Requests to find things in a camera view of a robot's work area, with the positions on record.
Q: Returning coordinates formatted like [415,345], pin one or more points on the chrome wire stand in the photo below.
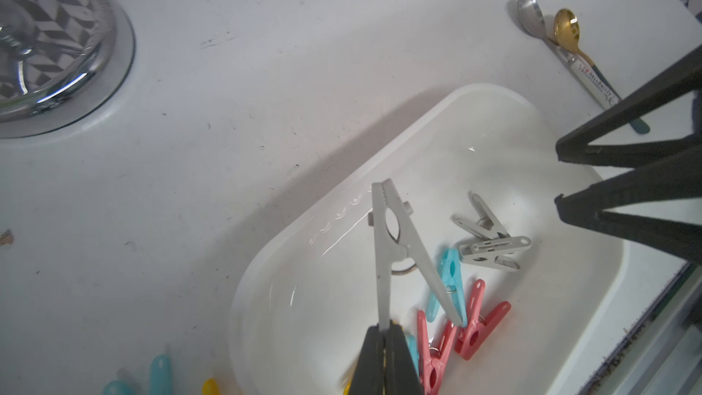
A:
[61,60]

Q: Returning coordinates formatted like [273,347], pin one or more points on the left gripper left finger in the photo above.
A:
[369,377]

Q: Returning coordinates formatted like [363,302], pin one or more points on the white plastic storage box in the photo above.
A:
[305,303]

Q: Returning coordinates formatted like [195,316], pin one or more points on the silver spoon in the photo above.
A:
[530,16]

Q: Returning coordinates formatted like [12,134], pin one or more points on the yellow clothespin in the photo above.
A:
[210,387]
[347,378]

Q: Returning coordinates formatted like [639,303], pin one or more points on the grey clothespin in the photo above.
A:
[495,248]
[396,240]

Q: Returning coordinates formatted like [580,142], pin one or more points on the gold spoon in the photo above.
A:
[567,32]

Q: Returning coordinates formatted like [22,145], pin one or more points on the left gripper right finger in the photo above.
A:
[400,375]

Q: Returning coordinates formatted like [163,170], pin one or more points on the teal clothespin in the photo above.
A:
[451,275]
[160,379]

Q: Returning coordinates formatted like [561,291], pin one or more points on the pink clothespin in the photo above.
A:
[478,328]
[433,360]

